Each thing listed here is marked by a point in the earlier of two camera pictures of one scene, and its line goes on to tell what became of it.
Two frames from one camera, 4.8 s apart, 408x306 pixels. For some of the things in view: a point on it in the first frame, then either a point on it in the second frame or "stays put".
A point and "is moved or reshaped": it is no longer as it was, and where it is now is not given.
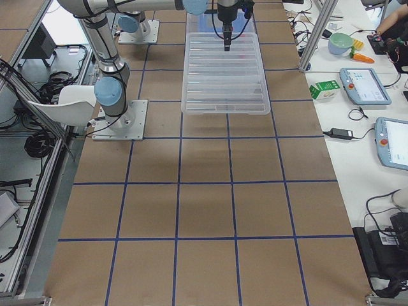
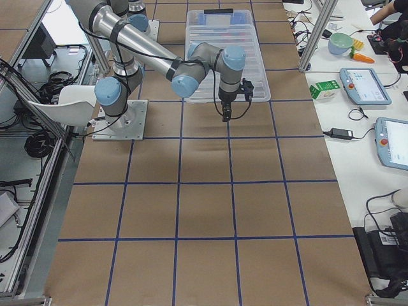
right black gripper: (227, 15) -> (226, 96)
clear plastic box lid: (219, 82) is moved or reshaped
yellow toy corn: (358, 44) stays put
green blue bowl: (339, 43) stays put
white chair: (76, 106) stays put
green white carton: (324, 90) stays put
